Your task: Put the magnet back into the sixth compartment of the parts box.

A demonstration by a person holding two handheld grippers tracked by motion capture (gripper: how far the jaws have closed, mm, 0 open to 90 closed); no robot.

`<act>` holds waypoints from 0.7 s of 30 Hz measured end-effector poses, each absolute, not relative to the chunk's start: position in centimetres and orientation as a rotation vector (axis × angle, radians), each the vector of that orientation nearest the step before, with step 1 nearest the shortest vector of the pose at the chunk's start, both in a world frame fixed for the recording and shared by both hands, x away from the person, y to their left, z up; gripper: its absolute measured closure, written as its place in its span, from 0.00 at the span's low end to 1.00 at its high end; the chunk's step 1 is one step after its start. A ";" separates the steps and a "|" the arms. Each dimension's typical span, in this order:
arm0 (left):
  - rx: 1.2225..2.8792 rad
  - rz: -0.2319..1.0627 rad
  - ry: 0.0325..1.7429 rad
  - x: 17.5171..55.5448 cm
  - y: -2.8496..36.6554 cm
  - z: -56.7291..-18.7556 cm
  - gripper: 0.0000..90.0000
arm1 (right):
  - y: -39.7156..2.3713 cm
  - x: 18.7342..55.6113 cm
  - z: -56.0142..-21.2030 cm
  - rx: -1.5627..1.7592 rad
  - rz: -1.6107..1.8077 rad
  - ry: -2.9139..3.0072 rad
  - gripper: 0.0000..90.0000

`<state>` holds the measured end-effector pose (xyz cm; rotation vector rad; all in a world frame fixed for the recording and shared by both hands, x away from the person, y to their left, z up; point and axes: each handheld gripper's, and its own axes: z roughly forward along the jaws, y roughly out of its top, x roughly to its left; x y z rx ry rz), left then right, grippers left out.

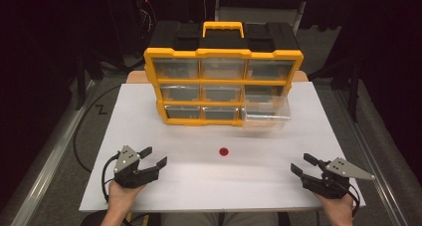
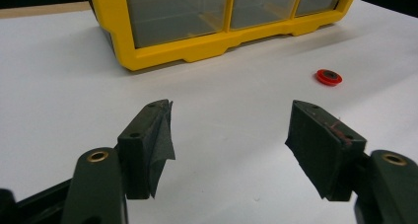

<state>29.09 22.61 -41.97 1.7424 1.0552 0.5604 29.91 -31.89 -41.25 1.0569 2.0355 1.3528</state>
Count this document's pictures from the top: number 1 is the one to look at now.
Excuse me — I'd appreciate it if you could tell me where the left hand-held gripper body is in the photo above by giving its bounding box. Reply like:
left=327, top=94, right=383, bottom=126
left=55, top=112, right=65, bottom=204
left=112, top=144, right=160, bottom=189

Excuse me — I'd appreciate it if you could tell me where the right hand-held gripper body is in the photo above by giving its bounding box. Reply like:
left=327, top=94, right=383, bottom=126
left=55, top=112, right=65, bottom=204
left=301, top=156, right=376, bottom=200

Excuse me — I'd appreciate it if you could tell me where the clear plastic drawer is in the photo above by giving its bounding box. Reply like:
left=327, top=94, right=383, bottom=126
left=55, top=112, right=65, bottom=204
left=241, top=95, right=292, bottom=131

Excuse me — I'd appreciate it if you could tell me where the person's left hand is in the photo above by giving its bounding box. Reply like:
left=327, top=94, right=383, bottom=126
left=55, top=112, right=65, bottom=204
left=106, top=180, right=147, bottom=217

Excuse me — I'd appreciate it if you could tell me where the person's right hand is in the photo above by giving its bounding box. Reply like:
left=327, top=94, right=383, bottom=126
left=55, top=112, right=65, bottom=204
left=313, top=190, right=355, bottom=220

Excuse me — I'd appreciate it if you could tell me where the grid of closed clear drawers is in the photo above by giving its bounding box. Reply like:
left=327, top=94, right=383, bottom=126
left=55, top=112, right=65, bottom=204
left=152, top=57, right=296, bottom=120

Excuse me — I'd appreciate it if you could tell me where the black metal stand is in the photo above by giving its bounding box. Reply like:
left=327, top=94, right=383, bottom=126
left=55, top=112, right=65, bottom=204
left=74, top=49, right=105, bottom=112
left=308, top=57, right=363, bottom=123

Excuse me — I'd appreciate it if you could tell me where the yellow black organizer cabinet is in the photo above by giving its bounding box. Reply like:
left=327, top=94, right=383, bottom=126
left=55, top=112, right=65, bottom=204
left=142, top=21, right=305, bottom=127

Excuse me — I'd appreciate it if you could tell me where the grey box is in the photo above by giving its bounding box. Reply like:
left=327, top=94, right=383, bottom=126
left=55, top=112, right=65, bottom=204
left=214, top=0, right=307, bottom=37

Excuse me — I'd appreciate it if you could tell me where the left hand-held gripper cable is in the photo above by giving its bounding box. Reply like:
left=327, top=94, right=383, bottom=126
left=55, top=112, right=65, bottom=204
left=101, top=151, right=121, bottom=204

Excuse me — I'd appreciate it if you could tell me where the hand-held gripper cable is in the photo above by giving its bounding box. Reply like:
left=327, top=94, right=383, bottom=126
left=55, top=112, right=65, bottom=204
left=342, top=181, right=362, bottom=218
left=101, top=151, right=121, bottom=204

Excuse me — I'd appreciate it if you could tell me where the right hand-held gripper cable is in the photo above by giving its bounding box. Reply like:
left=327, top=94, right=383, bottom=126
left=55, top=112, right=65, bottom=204
left=342, top=181, right=362, bottom=218

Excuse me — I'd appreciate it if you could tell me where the metal floor rail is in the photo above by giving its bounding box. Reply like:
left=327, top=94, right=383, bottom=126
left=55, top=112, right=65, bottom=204
left=0, top=80, right=98, bottom=226
left=331, top=86, right=410, bottom=226

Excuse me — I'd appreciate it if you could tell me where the black floor cable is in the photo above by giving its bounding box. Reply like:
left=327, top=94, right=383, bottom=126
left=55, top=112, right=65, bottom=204
left=72, top=84, right=124, bottom=174

